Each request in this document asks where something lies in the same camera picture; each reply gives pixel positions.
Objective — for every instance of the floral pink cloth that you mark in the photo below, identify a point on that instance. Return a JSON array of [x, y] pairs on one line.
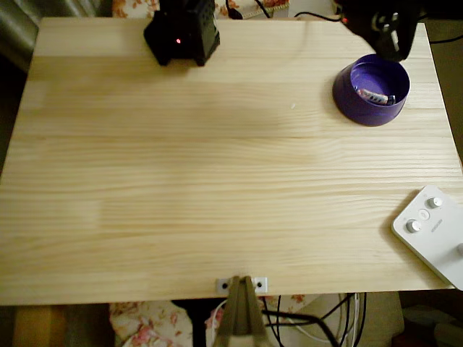
[[152, 325]]

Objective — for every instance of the wooden table leg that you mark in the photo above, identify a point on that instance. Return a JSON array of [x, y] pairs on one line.
[[40, 325]]

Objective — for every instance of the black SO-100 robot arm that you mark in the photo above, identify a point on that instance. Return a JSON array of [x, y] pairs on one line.
[[182, 32]]

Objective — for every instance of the grey curtain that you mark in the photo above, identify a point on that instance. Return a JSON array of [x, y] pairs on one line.
[[32, 25]]

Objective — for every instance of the candy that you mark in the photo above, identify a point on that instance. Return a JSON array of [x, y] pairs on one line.
[[376, 97]]

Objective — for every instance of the white metal bracket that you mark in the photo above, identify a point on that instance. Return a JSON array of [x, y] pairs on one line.
[[241, 284]]

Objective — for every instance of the black stand pole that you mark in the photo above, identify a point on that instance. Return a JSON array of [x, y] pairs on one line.
[[197, 325]]

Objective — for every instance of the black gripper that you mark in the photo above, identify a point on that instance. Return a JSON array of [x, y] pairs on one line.
[[391, 40]]

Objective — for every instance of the white device with knobs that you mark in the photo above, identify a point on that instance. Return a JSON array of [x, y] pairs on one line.
[[432, 235]]

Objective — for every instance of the floral cloth with trim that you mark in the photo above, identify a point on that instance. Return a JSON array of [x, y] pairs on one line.
[[253, 7]]

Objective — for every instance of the purple plastic bowl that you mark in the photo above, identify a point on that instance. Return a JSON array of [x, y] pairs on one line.
[[372, 108]]

